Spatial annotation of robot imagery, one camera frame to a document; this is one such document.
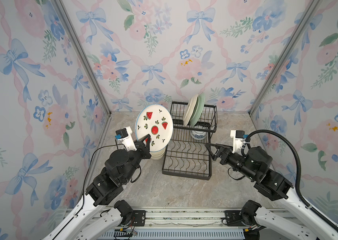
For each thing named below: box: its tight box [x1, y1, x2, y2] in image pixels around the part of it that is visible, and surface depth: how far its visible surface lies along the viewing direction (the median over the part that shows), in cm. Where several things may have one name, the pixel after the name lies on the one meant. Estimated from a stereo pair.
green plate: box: [190, 93, 205, 127], surface depth 77 cm
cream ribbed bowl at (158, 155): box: [149, 147, 166, 160], surface depth 90 cm
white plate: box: [135, 104, 174, 152], surface depth 65 cm
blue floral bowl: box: [190, 130, 208, 140], surface depth 102 cm
